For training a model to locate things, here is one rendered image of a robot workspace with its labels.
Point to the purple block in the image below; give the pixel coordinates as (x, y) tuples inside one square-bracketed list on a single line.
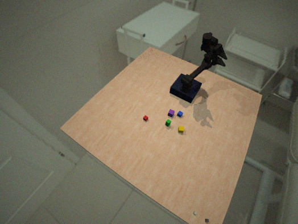
[(171, 113)]

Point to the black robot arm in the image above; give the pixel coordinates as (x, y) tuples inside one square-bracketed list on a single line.
[(208, 40)]

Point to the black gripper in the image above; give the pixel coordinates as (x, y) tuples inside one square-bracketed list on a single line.
[(218, 51)]

